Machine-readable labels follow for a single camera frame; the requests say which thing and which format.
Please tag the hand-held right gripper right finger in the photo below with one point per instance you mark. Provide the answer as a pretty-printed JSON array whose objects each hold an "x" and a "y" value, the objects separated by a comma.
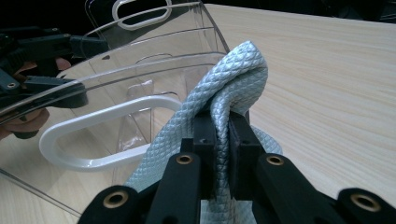
[{"x": 243, "y": 149}]

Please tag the clear acrylic divided organizer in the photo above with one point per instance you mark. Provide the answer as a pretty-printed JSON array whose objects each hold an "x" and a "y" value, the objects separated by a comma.
[{"x": 124, "y": 81}]

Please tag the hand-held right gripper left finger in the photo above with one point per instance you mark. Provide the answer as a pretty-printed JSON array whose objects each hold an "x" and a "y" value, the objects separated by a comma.
[{"x": 207, "y": 149}]

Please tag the light blue cleaning cloth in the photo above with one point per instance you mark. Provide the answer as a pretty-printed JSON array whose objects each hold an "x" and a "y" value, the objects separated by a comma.
[{"x": 236, "y": 77}]

